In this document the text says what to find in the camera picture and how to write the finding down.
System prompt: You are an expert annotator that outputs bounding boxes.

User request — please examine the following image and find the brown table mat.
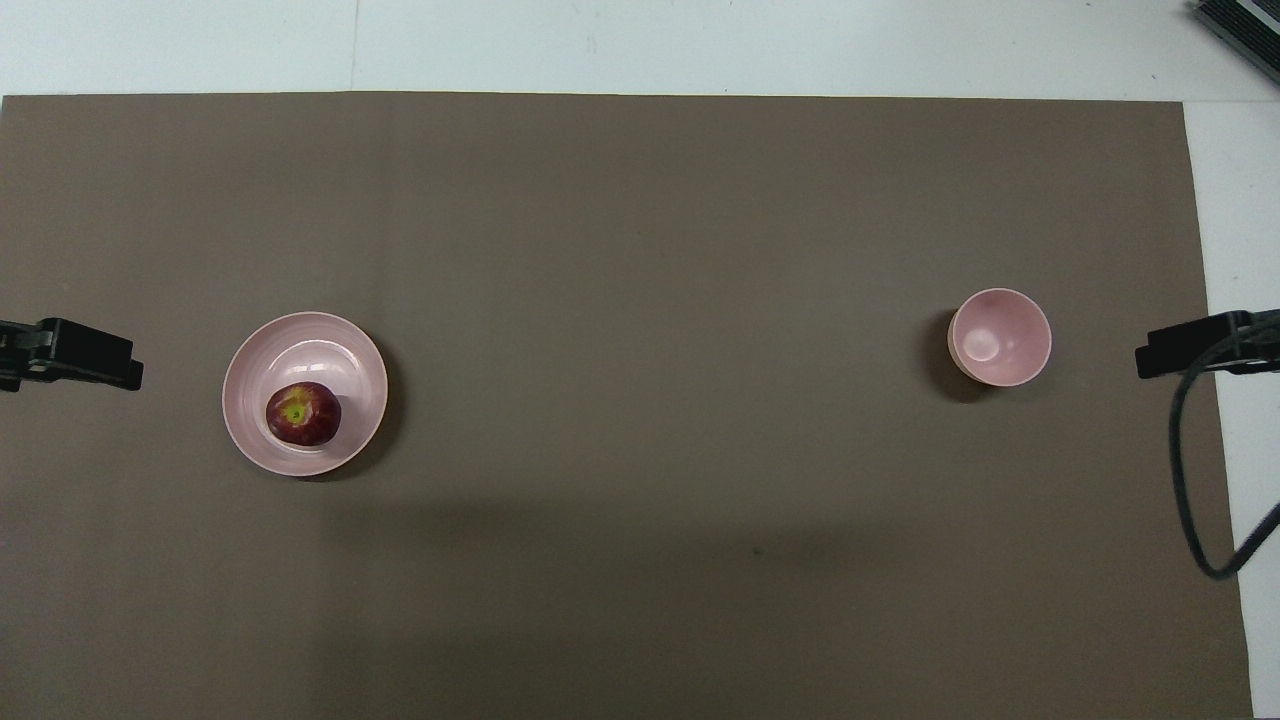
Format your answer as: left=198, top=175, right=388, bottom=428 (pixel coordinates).
left=0, top=92, right=1254, bottom=720

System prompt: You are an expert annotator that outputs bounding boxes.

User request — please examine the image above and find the red apple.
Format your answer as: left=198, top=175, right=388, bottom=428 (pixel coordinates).
left=265, top=381, right=343, bottom=447

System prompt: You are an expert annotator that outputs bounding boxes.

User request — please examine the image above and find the pink bowl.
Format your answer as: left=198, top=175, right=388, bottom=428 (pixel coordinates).
left=947, top=288, right=1053, bottom=388

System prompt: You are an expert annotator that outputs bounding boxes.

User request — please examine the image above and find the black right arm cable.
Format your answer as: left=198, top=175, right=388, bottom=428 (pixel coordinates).
left=1169, top=335, right=1280, bottom=581

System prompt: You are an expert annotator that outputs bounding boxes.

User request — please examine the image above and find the pink plate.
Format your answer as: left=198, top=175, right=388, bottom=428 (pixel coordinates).
left=222, top=311, right=390, bottom=478

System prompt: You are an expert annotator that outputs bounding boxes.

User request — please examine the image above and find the dark ribbed device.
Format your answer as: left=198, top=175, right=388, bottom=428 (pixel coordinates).
left=1192, top=0, right=1280, bottom=87

